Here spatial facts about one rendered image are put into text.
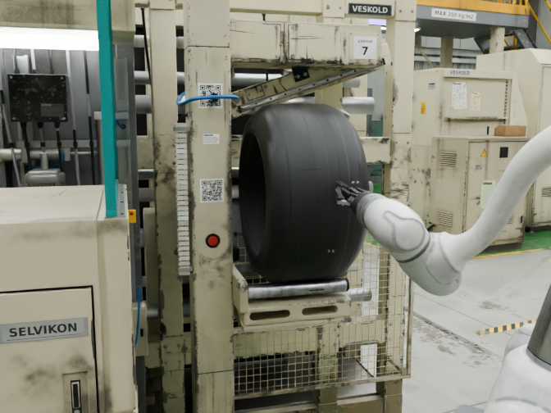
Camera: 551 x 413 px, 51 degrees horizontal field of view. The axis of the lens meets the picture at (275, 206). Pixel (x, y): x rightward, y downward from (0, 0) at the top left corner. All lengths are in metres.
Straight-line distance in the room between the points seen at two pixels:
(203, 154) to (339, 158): 0.42
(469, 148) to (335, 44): 4.20
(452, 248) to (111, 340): 0.76
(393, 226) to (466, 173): 5.00
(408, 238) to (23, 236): 0.76
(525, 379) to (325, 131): 0.94
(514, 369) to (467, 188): 5.20
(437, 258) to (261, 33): 1.09
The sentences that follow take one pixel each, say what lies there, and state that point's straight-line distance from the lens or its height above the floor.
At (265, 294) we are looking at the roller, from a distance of 1.82.
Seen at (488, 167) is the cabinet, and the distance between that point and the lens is 6.44.
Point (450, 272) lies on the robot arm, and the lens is 1.38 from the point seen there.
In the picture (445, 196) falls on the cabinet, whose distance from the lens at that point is 6.48.
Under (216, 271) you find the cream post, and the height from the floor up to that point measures 0.96.
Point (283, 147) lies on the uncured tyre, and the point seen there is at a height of 1.36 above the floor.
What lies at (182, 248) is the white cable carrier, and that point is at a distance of 1.83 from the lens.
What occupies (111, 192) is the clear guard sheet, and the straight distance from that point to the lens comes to 1.04.
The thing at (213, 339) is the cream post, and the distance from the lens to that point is 1.92.
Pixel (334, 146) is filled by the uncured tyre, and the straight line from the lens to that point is 1.71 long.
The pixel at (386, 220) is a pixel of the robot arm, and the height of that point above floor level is 1.22.
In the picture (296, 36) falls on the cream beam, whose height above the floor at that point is 1.73.
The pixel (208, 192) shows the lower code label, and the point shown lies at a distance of 1.79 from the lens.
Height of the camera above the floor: 1.44
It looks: 9 degrees down
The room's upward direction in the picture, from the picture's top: straight up
